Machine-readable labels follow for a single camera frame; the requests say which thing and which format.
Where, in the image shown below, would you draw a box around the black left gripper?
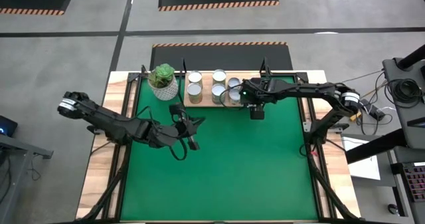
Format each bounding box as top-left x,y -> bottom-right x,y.
167,101 -> 207,142

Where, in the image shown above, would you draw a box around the short salmon can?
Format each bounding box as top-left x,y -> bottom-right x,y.
228,88 -> 242,104

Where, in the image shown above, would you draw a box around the orange pineapple can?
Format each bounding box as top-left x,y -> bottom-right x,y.
186,82 -> 203,104

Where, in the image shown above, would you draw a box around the blue peas can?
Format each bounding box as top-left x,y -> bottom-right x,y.
211,82 -> 227,104

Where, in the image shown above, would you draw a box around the silver can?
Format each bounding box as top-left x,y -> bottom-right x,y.
187,70 -> 204,85

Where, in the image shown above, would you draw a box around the green peach can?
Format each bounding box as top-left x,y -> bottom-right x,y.
212,68 -> 227,84

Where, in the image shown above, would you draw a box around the potted succulent patterned white pot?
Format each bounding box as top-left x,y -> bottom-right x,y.
147,63 -> 180,101

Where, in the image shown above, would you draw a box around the black power adapter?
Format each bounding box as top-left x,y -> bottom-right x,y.
361,98 -> 383,119

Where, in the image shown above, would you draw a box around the white paper sheet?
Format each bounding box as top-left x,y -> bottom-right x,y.
341,136 -> 381,181

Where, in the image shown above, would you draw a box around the black diagonal beam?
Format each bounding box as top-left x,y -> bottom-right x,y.
345,128 -> 410,165

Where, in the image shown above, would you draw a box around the grey desk metal legs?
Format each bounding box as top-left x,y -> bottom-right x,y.
0,133 -> 54,224

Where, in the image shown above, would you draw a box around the dark screen device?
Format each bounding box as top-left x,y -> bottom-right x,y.
0,115 -> 19,138

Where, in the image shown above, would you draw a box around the black keyboard coloured keys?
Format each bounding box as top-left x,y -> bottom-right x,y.
402,163 -> 425,203

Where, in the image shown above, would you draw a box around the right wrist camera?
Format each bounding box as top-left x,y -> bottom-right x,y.
249,106 -> 266,120

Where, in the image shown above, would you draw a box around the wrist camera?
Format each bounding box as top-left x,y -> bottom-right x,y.
249,106 -> 266,120
187,135 -> 201,152

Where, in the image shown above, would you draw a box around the wooden shelf black metal frame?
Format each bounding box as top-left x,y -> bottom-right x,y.
179,57 -> 272,108

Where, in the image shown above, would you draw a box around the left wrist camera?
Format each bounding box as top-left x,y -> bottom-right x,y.
187,135 -> 201,152

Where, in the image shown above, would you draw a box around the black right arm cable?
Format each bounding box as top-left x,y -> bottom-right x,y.
218,85 -> 247,109

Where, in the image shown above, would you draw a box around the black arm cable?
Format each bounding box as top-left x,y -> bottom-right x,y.
167,136 -> 189,162
218,85 -> 247,109

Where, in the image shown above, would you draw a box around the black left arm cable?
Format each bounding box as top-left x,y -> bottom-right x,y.
167,136 -> 189,162

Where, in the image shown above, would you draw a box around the coiled black cable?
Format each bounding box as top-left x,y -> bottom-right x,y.
386,78 -> 420,108

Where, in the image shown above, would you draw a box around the grey desk with cables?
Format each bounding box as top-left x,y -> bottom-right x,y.
381,56 -> 425,152

